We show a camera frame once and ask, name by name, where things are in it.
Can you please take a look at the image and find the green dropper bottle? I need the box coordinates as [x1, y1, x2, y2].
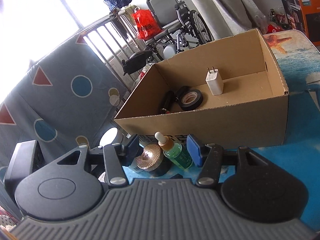
[155, 132, 193, 170]

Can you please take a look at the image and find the black electrical tape roll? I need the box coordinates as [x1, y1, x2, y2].
[175, 86, 203, 111]

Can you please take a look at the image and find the black cylindrical tube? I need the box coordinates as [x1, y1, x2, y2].
[159, 90, 176, 114]

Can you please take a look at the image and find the white usb wall charger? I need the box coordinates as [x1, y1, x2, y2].
[206, 68, 224, 95]

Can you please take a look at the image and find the white cylindrical container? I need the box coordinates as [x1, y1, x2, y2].
[99, 127, 124, 147]

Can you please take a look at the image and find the rose gold lid jar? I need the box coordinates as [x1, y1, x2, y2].
[136, 144, 171, 177]

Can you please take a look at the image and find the brown cardboard box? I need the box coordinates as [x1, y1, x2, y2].
[115, 29, 289, 148]

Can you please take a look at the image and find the blue patterned fabric sofa cover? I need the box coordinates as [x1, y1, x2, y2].
[0, 32, 131, 181]

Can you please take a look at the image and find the black wheelchair footrest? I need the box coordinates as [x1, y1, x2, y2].
[121, 50, 152, 76]

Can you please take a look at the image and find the metal balcony railing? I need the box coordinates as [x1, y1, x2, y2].
[80, 9, 145, 91]

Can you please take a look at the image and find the red plastic bag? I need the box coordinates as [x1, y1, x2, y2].
[132, 8, 161, 41]

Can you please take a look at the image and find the grey wheelchair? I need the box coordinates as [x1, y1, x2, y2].
[145, 0, 213, 59]

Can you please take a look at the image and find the grey curtain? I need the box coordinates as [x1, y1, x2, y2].
[191, 0, 261, 40]

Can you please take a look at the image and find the orange philips box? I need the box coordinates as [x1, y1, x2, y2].
[281, 0, 319, 46]

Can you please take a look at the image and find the black speaker camera box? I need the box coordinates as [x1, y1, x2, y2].
[4, 140, 47, 202]

